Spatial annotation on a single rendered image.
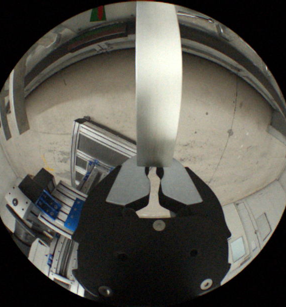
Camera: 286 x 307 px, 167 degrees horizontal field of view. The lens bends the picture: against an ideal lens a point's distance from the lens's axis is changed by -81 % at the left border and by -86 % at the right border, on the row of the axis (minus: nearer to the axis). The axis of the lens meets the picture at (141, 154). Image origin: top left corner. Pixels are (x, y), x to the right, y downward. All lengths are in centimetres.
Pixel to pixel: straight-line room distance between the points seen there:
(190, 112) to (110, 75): 82
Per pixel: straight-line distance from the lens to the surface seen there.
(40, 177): 56
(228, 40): 41
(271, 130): 240
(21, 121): 24
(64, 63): 117
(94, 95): 106
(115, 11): 32
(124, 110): 96
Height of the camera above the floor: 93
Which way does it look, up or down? 57 degrees down
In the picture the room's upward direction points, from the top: 174 degrees counter-clockwise
